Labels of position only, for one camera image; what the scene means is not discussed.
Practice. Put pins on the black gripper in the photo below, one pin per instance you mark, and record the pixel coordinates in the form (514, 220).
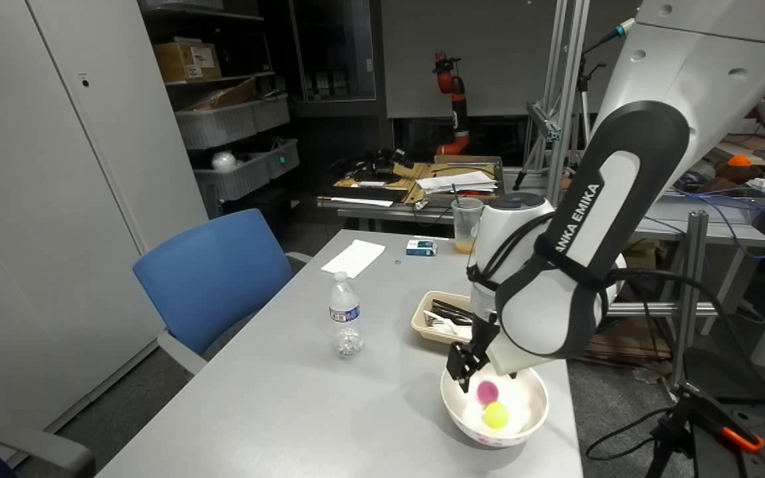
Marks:
(482, 339)

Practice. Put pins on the purple ball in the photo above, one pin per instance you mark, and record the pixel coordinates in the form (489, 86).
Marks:
(487, 392)

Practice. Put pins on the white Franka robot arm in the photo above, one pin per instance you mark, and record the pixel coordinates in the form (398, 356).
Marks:
(578, 292)

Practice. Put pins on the yellow ball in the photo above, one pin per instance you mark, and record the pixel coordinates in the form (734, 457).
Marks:
(495, 414)

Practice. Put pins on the deep white bowl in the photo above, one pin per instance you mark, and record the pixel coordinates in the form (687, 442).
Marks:
(530, 414)

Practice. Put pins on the white plastic cutlery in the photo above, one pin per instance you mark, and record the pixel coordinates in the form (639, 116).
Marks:
(445, 331)

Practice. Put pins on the black plastic fork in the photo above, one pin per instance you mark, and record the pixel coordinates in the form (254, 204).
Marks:
(450, 309)

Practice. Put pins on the beige cutlery tray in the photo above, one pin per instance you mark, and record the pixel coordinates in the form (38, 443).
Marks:
(424, 324)

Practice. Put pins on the small blue card box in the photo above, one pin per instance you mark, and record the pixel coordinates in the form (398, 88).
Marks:
(421, 247)

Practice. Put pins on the clear plastic water bottle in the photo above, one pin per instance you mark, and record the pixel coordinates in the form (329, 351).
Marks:
(345, 309)

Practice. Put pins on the clear plastic cup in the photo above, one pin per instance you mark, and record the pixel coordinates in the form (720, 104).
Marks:
(467, 226)

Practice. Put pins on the white paper sheet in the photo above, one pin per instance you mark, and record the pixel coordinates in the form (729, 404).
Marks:
(353, 258)

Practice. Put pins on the stack of white papers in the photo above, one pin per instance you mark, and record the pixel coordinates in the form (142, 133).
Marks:
(457, 182)

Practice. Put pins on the cluttered background table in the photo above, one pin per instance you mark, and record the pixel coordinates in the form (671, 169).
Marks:
(372, 204)

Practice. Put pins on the black tripod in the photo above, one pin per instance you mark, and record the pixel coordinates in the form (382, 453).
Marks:
(675, 433)

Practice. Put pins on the grey storage bin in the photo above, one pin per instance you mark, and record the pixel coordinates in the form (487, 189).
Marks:
(224, 123)
(251, 173)

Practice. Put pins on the brown cardboard box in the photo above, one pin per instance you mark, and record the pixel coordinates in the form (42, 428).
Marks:
(186, 60)

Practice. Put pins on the grey metal cabinet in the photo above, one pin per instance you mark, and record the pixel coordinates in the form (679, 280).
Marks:
(46, 220)

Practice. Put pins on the aluminium frame post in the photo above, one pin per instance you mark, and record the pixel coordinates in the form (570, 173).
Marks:
(691, 301)

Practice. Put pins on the tall aluminium frame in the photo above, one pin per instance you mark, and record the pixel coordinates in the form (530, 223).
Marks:
(564, 88)

